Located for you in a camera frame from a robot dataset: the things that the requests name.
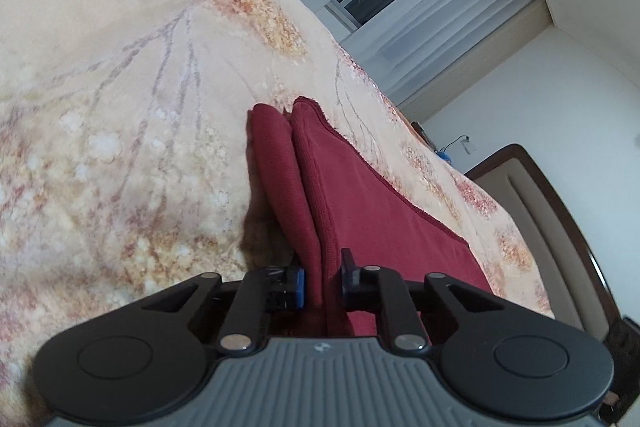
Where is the dark textured object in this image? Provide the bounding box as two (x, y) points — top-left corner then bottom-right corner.
(606, 316), (640, 427)

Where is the dark nightstand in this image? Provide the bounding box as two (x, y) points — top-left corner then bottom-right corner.
(409, 119), (432, 144)

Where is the beige curtain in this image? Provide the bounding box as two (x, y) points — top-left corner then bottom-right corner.
(400, 0), (555, 124)

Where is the floral beige blanket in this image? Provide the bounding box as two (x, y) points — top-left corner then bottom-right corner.
(0, 0), (557, 427)

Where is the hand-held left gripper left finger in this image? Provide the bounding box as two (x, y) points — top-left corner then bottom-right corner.
(140, 264), (307, 356)

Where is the dark red cloth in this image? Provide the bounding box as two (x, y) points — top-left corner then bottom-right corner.
(247, 95), (495, 339)

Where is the wall socket with charger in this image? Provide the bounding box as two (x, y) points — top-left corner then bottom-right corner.
(437, 133), (477, 156)

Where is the brown padded headboard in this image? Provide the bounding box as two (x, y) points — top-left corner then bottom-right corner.
(464, 144), (640, 408)

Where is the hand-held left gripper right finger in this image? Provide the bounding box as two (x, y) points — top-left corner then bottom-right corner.
(340, 248), (502, 356)

